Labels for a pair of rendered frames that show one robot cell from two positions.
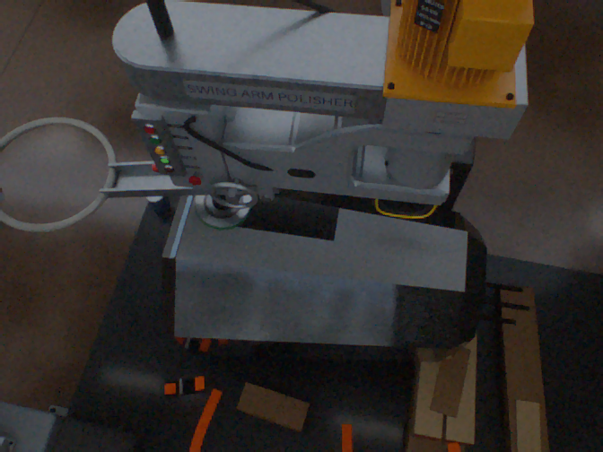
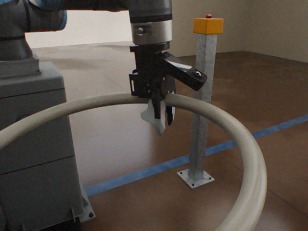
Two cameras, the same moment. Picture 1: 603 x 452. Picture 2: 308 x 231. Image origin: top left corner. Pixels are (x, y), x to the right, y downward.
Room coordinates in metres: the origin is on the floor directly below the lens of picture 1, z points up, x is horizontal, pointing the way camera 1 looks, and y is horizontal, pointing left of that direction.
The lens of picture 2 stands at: (1.42, 0.75, 1.13)
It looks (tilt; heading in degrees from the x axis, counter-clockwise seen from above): 24 degrees down; 136
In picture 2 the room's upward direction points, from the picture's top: straight up
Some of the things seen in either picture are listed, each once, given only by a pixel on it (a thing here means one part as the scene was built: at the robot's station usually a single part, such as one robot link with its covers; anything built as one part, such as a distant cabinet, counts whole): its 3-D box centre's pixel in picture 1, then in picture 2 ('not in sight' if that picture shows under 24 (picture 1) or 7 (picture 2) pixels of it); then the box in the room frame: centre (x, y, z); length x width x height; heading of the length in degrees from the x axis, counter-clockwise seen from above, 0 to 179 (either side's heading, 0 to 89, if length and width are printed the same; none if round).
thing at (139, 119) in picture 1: (161, 145); not in sight; (0.89, 0.38, 1.35); 0.08 x 0.03 x 0.28; 78
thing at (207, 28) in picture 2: not in sight; (201, 108); (0.59, 1.96, 0.54); 0.20 x 0.20 x 1.09; 74
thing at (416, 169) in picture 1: (422, 143); not in sight; (0.85, -0.36, 1.32); 0.19 x 0.19 x 0.20
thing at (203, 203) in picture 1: (223, 201); not in sight; (0.99, 0.29, 0.82); 0.21 x 0.21 x 0.01
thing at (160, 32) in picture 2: not in sight; (151, 32); (1.02, 1.12, 1.08); 0.10 x 0.09 x 0.05; 109
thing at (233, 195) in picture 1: (235, 186); not in sight; (0.85, 0.19, 1.18); 0.15 x 0.10 x 0.15; 78
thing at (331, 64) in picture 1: (312, 67); not in sight; (0.92, -0.06, 1.60); 0.96 x 0.25 x 0.17; 78
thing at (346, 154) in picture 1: (327, 146); not in sight; (0.89, -0.09, 1.28); 0.74 x 0.23 x 0.49; 78
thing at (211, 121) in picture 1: (223, 128); not in sight; (0.97, 0.21, 1.30); 0.36 x 0.22 x 0.45; 78
